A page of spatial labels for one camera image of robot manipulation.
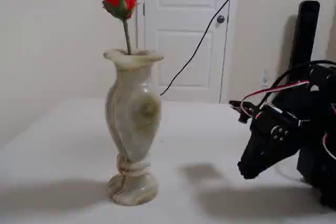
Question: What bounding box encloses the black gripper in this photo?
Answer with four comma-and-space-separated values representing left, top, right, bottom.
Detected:
237, 104, 303, 180

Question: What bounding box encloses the marbled stone vase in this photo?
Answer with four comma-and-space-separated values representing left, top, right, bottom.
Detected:
103, 48, 164, 206

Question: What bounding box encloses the thin black hanging cable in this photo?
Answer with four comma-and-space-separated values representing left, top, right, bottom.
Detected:
160, 0, 249, 97

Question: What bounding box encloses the black upright post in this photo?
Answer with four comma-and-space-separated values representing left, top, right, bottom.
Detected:
288, 0, 321, 84

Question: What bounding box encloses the white wall outlet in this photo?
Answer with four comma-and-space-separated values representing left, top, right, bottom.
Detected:
262, 70, 271, 87

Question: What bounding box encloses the white panel door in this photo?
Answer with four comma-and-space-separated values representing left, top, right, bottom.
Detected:
136, 0, 238, 104

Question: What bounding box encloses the red white servo wire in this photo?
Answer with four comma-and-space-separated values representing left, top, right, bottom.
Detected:
239, 80, 317, 120

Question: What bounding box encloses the thick black camera cable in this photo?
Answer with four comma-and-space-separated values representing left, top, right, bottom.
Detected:
272, 60, 336, 88

